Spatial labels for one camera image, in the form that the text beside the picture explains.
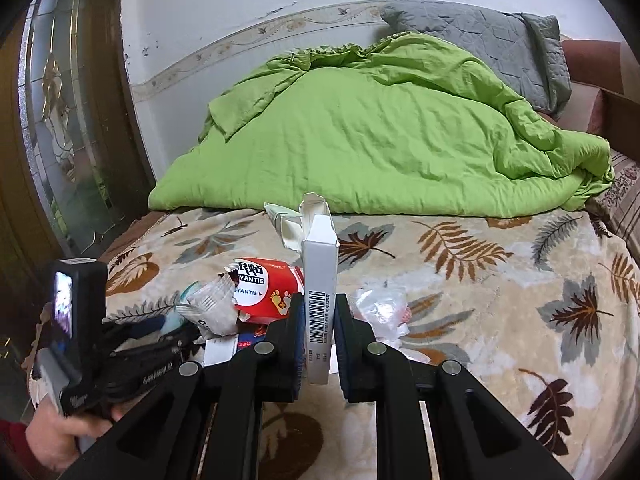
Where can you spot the green quilt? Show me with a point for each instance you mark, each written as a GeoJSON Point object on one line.
{"type": "Point", "coordinates": [390, 130]}

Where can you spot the wooden stained glass door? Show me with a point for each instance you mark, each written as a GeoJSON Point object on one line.
{"type": "Point", "coordinates": [65, 125]}

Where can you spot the leaf print blanket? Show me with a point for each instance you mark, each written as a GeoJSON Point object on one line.
{"type": "Point", "coordinates": [500, 310]}

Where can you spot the person's left hand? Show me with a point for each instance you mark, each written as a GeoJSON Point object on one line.
{"type": "Point", "coordinates": [60, 435]}

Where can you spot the crumpled white paper carton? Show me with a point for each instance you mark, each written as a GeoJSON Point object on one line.
{"type": "Point", "coordinates": [285, 225]}

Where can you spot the torn red packet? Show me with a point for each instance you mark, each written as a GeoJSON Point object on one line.
{"type": "Point", "coordinates": [270, 290]}

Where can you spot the brown upholstered headboard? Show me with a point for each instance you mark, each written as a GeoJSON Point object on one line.
{"type": "Point", "coordinates": [585, 85]}

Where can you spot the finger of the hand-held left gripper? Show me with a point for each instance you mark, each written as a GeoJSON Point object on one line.
{"type": "Point", "coordinates": [142, 327]}
{"type": "Point", "coordinates": [172, 342]}

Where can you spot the white wrapper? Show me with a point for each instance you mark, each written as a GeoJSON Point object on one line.
{"type": "Point", "coordinates": [212, 310]}

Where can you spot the grey quilted pillow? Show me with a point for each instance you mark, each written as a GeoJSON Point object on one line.
{"type": "Point", "coordinates": [495, 45]}

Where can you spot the clear plastic bag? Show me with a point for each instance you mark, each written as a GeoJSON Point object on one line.
{"type": "Point", "coordinates": [380, 312]}

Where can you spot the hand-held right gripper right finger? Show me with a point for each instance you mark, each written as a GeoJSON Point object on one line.
{"type": "Point", "coordinates": [344, 345]}

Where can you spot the white paper card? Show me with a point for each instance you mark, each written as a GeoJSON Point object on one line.
{"type": "Point", "coordinates": [220, 351]}

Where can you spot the white barcode carton box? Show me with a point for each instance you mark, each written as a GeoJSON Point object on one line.
{"type": "Point", "coordinates": [320, 280]}

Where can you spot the wooden bed rail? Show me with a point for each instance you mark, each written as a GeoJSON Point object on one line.
{"type": "Point", "coordinates": [622, 120]}

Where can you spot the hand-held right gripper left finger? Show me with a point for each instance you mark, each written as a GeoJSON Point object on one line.
{"type": "Point", "coordinates": [298, 340]}

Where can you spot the small red blue packet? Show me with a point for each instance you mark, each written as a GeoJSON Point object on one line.
{"type": "Point", "coordinates": [251, 342]}

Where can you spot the striped beige pillow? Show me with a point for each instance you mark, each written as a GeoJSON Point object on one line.
{"type": "Point", "coordinates": [622, 195]}

